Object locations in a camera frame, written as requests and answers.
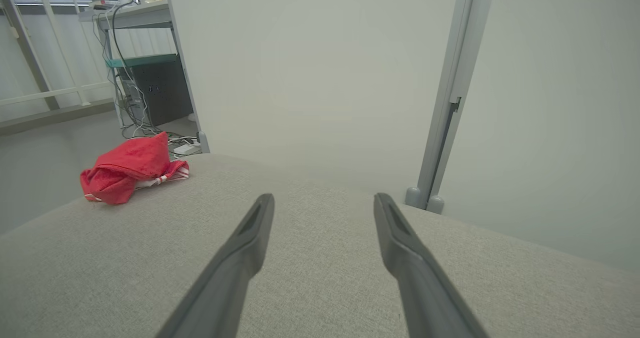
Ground grey partition post with feet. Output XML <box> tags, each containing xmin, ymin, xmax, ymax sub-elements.
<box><xmin>404</xmin><ymin>0</ymin><xmax>498</xmax><ymax>215</ymax></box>

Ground slim grey panel end post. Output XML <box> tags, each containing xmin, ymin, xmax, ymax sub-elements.
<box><xmin>162</xmin><ymin>0</ymin><xmax>211</xmax><ymax>154</ymax></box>

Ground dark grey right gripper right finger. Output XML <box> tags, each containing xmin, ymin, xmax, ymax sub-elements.
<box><xmin>373</xmin><ymin>192</ymin><xmax>490</xmax><ymax>338</ymax></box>

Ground long black cable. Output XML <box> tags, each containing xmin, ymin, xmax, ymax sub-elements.
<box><xmin>111</xmin><ymin>0</ymin><xmax>151</xmax><ymax>133</ymax></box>

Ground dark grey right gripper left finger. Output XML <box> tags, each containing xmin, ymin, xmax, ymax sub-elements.
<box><xmin>155</xmin><ymin>193</ymin><xmax>276</xmax><ymax>338</ymax></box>

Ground black computer tower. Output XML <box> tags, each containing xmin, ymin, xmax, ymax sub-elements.
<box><xmin>131</xmin><ymin>57</ymin><xmax>195</xmax><ymax>127</ymax></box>

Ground grey desk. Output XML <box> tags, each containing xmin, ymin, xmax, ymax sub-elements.
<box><xmin>92</xmin><ymin>0</ymin><xmax>176</xmax><ymax>128</ymax></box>

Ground tangled floor cables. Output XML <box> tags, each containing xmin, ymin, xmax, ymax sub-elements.
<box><xmin>117</xmin><ymin>73</ymin><xmax>203</xmax><ymax>158</ymax></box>

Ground red shirt with white sleeves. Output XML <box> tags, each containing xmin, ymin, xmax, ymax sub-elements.
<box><xmin>80</xmin><ymin>132</ymin><xmax>191</xmax><ymax>206</ymax></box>

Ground white window railing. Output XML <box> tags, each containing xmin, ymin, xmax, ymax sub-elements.
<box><xmin>0</xmin><ymin>0</ymin><xmax>166</xmax><ymax>128</ymax></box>

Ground teal shelf board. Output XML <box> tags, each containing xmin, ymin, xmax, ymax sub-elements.
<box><xmin>105</xmin><ymin>53</ymin><xmax>179</xmax><ymax>69</ymax></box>

